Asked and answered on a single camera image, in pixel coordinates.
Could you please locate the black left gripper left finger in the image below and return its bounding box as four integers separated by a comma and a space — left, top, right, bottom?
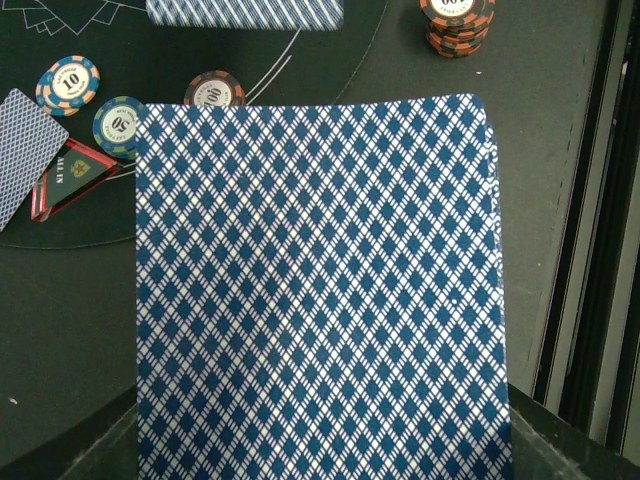
1, 387, 138, 479

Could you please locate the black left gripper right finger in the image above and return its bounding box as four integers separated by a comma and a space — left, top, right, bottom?
508, 385, 639, 480

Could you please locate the blue playing card deck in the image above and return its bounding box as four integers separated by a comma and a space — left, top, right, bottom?
136, 93, 514, 479

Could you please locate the blue card seat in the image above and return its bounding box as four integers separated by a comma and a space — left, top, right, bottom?
1, 88, 69, 230

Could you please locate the green chip seat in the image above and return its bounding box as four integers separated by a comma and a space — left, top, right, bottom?
92, 96, 145, 160

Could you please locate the blue white chip seat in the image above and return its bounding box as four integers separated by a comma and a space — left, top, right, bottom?
35, 55, 100, 117

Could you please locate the orange chip seat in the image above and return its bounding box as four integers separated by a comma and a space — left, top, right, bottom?
183, 70, 246, 106

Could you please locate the orange poker chip stack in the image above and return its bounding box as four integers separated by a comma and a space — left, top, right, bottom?
419, 0, 496, 58

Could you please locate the blue cards bottom seat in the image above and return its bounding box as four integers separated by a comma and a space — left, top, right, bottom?
145, 0, 344, 31

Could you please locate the red triangle marker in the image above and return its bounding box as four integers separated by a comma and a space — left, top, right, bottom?
31, 138, 121, 222

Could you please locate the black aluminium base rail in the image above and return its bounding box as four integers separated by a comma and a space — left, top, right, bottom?
531, 1, 639, 453

